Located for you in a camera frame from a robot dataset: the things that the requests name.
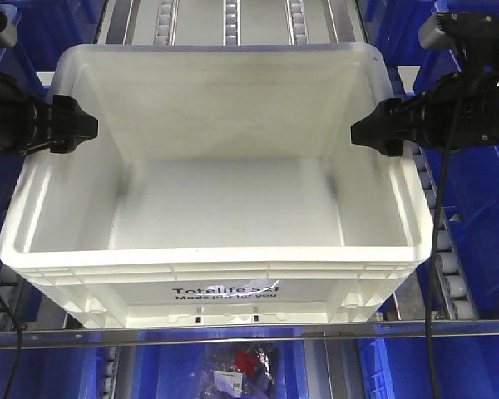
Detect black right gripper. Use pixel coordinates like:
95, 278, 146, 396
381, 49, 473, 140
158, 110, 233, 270
350, 72, 499, 157

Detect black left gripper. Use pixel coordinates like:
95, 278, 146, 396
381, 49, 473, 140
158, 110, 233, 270
0, 72, 98, 155

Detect white plastic tote bin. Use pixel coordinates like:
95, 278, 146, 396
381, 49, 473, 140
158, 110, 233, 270
0, 43, 432, 328

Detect blue bin left shelf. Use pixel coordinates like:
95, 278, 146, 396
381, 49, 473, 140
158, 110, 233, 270
0, 3, 51, 292

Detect blue bin shelf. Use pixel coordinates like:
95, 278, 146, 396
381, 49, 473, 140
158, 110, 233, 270
0, 3, 51, 292
413, 1, 499, 312

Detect blue bin right shelf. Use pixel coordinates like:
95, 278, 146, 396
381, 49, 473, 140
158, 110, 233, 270
413, 1, 499, 312

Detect blue bin lower left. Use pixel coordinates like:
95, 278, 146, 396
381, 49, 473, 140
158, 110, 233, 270
0, 347, 100, 398

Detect blue bin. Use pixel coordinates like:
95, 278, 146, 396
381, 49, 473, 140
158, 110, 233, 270
130, 341, 309, 398
0, 347, 100, 398
358, 336, 499, 398

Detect blue bin lower right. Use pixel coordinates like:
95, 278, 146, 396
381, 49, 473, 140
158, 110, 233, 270
358, 336, 499, 398

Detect blue bin lower center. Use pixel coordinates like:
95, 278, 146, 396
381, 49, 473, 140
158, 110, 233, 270
130, 341, 309, 398

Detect right roller track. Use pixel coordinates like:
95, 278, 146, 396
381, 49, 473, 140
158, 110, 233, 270
388, 68, 479, 321

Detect roller track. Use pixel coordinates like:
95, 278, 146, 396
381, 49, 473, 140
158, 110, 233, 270
0, 265, 26, 332
388, 68, 479, 321

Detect left roller track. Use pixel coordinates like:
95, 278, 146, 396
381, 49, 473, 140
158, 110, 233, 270
0, 265, 26, 332

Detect plastic bag with parts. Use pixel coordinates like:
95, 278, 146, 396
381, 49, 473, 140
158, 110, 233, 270
196, 342, 280, 398

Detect black cable right side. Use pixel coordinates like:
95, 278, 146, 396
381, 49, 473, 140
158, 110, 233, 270
423, 76, 467, 399

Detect black cable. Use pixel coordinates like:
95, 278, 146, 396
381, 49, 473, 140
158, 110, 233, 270
423, 76, 467, 399
0, 265, 24, 399

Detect grey camera right wrist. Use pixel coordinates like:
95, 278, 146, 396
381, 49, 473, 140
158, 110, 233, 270
418, 12, 459, 50

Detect grey camera wrist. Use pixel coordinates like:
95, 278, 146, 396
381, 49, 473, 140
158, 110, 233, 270
0, 10, 17, 49
418, 12, 459, 50

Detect grey camera left wrist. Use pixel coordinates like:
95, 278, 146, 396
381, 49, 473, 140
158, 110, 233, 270
0, 10, 17, 49

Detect black cable left side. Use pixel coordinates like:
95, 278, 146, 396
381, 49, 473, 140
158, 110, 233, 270
0, 265, 24, 399

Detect steel shelf front rail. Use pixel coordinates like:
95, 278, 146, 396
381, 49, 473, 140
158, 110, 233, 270
0, 320, 499, 350

